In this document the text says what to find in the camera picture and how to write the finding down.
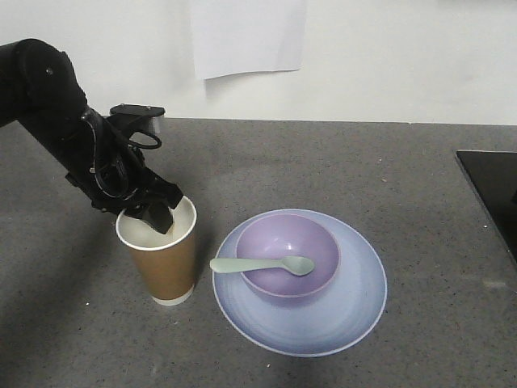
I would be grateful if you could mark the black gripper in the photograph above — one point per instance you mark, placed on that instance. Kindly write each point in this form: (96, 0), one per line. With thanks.
(108, 165)

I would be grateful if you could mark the brown paper cup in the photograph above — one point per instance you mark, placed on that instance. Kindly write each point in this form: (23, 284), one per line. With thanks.
(166, 262)

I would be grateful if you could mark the purple plastic bowl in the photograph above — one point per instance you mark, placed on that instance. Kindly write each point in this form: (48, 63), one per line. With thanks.
(306, 252)

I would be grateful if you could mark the mint green plastic spoon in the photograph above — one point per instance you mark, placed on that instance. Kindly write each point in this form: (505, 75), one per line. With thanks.
(296, 265)

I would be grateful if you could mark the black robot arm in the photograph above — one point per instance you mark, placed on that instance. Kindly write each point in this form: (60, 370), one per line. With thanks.
(39, 89)

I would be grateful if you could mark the blue round plate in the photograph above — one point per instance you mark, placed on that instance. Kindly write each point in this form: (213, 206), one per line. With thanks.
(336, 318)

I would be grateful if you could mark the grey stone countertop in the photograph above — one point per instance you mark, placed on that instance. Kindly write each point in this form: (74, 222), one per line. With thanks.
(76, 313)

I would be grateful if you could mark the black glass gas hob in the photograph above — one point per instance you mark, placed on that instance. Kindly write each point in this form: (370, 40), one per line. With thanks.
(493, 190)

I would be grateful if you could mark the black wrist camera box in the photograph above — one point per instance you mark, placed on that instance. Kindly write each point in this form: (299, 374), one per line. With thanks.
(137, 118)

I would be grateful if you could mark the white paper sheet on wall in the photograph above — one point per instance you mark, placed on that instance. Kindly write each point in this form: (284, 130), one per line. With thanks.
(237, 37)

